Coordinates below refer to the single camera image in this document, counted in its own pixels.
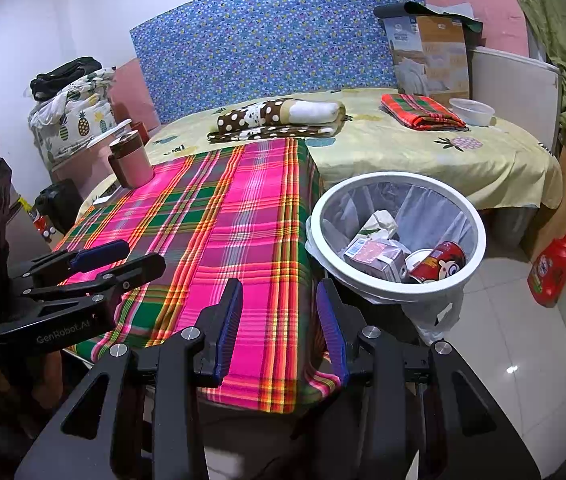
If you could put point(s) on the pink green plaid tablecloth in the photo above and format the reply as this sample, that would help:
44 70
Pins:
188 220

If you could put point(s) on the black backpack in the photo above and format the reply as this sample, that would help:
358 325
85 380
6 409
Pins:
58 205

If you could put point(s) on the folded red plaid cloth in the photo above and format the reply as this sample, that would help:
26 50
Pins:
420 110

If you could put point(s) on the rolled brown polka dot blanket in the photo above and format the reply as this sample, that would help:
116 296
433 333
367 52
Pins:
263 112

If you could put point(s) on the grey maroon drink carton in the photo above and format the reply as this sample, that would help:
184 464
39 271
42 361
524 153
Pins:
378 257

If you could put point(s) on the white plastic bowl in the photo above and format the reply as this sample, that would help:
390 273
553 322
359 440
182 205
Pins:
470 112

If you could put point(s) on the pink brown tumbler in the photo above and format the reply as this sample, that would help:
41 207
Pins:
133 165

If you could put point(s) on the bedding package box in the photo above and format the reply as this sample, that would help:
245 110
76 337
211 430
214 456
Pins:
428 60

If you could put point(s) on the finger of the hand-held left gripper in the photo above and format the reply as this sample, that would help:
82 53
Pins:
128 272
98 255

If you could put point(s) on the clear plastic bin liner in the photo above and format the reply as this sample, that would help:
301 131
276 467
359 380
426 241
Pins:
433 210

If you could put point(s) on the blue floral headboard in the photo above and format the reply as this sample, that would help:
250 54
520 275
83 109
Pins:
273 45

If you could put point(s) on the pineapple print bedding bundle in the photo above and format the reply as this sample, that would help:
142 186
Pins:
78 120

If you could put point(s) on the white round trash bin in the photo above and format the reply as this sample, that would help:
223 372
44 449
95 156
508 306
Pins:
388 294

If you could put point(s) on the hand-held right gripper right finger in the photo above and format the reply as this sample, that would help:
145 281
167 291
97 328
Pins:
330 330

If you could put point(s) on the yellow pineapple print bed sheet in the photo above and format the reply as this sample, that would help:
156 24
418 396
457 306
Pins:
403 160

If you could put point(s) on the dark red box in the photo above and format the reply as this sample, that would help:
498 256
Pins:
139 132

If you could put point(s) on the green curtain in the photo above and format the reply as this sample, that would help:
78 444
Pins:
563 35

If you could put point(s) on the red detergent bottle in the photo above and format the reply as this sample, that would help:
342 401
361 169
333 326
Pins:
550 270

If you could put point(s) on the black handbag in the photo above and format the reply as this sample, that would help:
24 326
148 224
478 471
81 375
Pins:
65 77

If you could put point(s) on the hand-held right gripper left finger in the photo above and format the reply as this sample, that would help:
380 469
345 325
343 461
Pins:
228 330

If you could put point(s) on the red cartoon drink can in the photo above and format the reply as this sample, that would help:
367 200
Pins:
443 262

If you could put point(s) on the white folding board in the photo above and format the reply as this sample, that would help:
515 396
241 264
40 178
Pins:
513 100

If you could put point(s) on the folded brown polka dot blanket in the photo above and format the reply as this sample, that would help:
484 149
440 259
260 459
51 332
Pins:
273 132

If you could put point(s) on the white yogurt cup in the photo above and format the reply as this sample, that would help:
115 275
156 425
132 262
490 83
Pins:
415 260

